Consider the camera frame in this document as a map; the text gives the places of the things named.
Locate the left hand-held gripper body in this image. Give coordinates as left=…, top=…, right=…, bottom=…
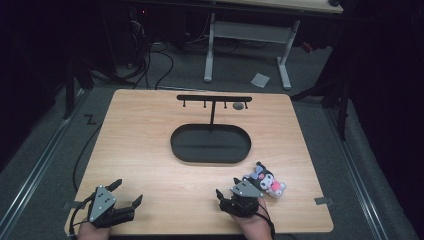
left=87, top=185, right=137, bottom=230

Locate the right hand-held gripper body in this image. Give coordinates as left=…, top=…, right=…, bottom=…
left=218, top=179, right=265, bottom=219

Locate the black and pink plush toy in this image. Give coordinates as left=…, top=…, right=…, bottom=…
left=242, top=161, right=287, bottom=200

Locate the person's right hand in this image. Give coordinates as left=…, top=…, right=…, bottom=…
left=230, top=197, right=274, bottom=240

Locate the person's left hand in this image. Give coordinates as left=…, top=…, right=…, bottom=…
left=76, top=221, right=112, bottom=240

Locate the grey tape strip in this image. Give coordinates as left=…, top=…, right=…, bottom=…
left=314, top=196, right=335, bottom=206
left=62, top=200, right=84, bottom=211

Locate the black hook stand with tray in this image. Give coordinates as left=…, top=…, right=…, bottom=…
left=169, top=94, right=253, bottom=165

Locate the grey paper sheet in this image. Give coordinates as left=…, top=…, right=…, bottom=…
left=250, top=72, right=271, bottom=89

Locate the black metal stand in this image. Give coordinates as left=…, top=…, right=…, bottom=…
left=62, top=54, right=96, bottom=120
left=289, top=74, right=353, bottom=142

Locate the dark computer tower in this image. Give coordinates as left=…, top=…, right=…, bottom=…
left=126, top=5, right=153, bottom=69

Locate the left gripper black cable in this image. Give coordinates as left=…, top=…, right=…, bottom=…
left=67, top=194, right=98, bottom=238

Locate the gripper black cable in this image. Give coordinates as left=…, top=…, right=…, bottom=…
left=67, top=194, right=98, bottom=238
left=255, top=201, right=277, bottom=240

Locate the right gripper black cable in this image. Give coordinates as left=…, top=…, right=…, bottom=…
left=255, top=201, right=277, bottom=240

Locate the black floor cable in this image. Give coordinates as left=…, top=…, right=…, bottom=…
left=72, top=122, right=103, bottom=194

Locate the aluminium floor rail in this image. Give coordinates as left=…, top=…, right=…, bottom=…
left=324, top=106, right=389, bottom=240
left=0, top=88, right=91, bottom=234

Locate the bundle of black floor cables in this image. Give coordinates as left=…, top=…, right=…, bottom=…
left=89, top=39, right=176, bottom=91

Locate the white metal desk frame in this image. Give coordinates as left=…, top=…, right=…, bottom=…
left=203, top=0, right=344, bottom=91

